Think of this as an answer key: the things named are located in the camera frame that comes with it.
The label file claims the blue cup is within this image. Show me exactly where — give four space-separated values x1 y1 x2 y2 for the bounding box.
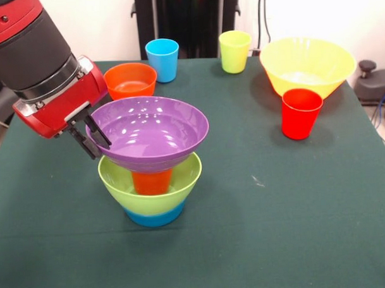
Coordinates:
144 38 181 84

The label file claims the blue bowl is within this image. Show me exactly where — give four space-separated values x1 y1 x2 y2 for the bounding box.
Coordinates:
123 200 187 229

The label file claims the black hanging cable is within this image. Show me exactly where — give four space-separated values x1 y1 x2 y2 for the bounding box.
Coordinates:
256 0 272 51

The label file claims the orange bowl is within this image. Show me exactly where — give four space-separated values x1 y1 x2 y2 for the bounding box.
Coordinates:
102 61 159 102

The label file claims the green bowl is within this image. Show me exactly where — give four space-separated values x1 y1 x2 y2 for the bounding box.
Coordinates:
97 150 204 217

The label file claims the orange cup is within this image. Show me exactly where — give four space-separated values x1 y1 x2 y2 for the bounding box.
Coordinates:
131 168 175 196

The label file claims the red cup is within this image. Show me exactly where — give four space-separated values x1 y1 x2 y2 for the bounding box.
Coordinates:
280 87 325 141

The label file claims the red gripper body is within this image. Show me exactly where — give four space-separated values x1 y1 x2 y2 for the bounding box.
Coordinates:
11 54 111 141

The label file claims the dark green tablecloth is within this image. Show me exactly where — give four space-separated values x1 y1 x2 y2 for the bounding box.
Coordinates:
0 51 385 288

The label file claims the lime green cup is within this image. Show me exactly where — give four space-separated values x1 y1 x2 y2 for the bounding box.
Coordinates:
218 30 254 75

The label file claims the large yellow bowl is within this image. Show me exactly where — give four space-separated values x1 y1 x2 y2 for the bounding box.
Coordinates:
259 34 358 102

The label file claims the purple bowl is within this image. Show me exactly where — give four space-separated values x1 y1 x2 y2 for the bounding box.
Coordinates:
84 93 212 177

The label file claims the black chair base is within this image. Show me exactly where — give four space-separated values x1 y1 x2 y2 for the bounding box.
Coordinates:
353 59 385 106

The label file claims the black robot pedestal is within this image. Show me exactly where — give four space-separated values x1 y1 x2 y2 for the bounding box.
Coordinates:
130 0 252 61

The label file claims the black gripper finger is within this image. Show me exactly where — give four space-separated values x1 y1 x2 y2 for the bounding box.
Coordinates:
82 105 113 151
66 117 104 161

